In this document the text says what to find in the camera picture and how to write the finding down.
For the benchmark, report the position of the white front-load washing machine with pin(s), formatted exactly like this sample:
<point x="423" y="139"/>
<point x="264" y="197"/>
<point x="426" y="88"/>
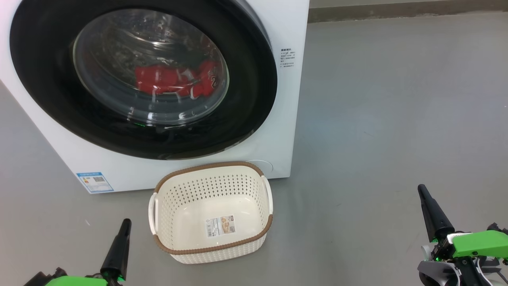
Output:
<point x="278" y="131"/>

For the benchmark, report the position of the stainless steel washing machine drum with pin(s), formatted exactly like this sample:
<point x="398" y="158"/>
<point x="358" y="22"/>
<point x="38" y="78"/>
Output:
<point x="131" y="39"/>

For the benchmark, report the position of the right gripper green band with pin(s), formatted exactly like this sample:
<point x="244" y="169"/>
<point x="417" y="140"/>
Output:
<point x="476" y="244"/>

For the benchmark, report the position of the round white filter cap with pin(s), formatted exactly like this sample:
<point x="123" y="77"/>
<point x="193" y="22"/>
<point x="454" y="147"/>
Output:
<point x="266" y="165"/>

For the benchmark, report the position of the printed product label sticker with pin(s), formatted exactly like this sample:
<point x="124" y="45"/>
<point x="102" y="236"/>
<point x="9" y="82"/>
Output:
<point x="220" y="226"/>

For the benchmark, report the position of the red white basketball jersey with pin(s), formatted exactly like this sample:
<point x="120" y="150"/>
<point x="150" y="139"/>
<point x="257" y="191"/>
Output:
<point x="158" y="79"/>

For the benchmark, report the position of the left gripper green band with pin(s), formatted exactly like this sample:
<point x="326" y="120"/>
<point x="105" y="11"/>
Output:
<point x="79" y="281"/>

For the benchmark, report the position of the cream perforated laundry basket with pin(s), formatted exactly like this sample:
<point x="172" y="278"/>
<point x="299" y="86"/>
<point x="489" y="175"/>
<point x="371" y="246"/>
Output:
<point x="222" y="206"/>

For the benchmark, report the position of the blue energy label sticker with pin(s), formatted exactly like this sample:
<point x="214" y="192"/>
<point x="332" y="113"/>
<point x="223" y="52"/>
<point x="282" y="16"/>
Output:
<point x="95" y="182"/>

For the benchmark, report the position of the round black glass washer door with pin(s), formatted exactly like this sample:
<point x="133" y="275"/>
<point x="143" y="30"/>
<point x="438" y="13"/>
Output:
<point x="47" y="79"/>

